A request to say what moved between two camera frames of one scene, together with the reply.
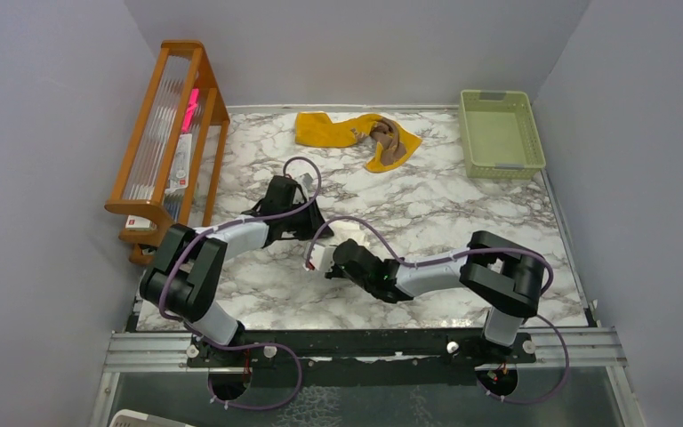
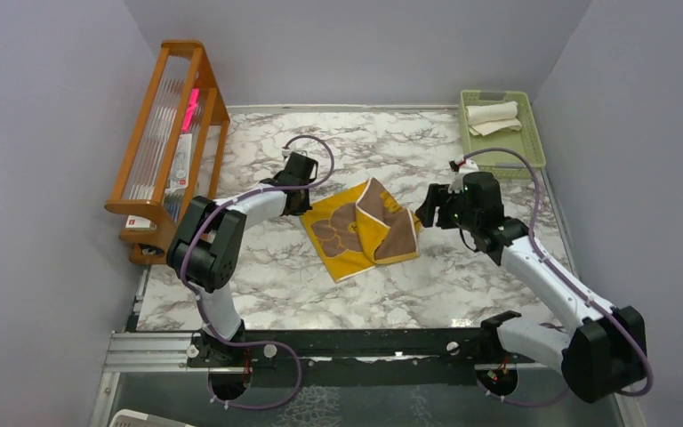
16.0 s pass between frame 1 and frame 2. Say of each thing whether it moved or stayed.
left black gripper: moved
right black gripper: moved
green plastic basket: stayed
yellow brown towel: moved
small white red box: stayed
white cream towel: moved
